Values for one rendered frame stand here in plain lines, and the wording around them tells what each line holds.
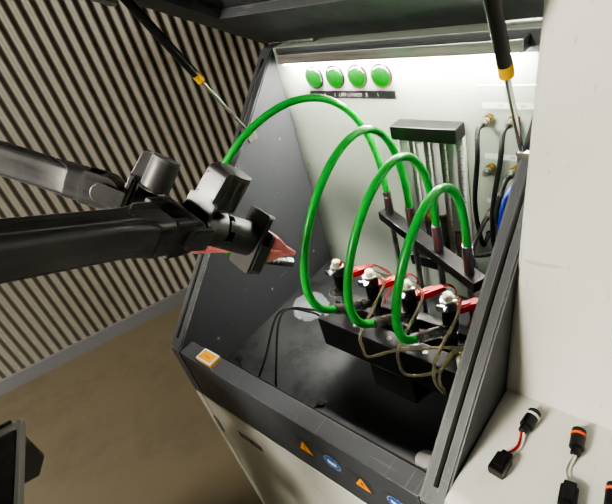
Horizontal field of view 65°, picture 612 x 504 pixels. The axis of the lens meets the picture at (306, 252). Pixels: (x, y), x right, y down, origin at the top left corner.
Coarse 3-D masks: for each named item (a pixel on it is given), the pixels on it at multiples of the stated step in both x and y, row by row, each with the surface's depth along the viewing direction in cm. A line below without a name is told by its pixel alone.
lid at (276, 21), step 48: (96, 0) 84; (144, 0) 89; (192, 0) 92; (240, 0) 89; (288, 0) 85; (336, 0) 78; (384, 0) 75; (432, 0) 73; (480, 0) 71; (528, 0) 68
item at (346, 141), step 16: (368, 128) 80; (336, 160) 76; (320, 176) 75; (400, 176) 92; (320, 192) 75; (304, 224) 75; (304, 240) 75; (304, 256) 75; (304, 272) 76; (304, 288) 77; (320, 304) 81; (336, 304) 85
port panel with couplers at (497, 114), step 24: (480, 96) 86; (504, 96) 84; (528, 96) 81; (480, 120) 87; (504, 120) 86; (528, 120) 83; (480, 144) 92; (504, 144) 89; (480, 168) 95; (504, 168) 92; (504, 192) 95
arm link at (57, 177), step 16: (0, 144) 80; (0, 160) 80; (16, 160) 81; (32, 160) 81; (48, 160) 82; (64, 160) 85; (16, 176) 81; (32, 176) 82; (48, 176) 82; (64, 176) 82; (80, 176) 82; (96, 176) 82; (112, 176) 86; (64, 192) 82; (80, 192) 83
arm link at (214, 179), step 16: (208, 176) 69; (224, 176) 68; (240, 176) 71; (192, 192) 70; (208, 192) 69; (224, 192) 70; (240, 192) 71; (192, 208) 70; (208, 208) 69; (224, 208) 71; (208, 224) 69; (192, 240) 66; (208, 240) 70
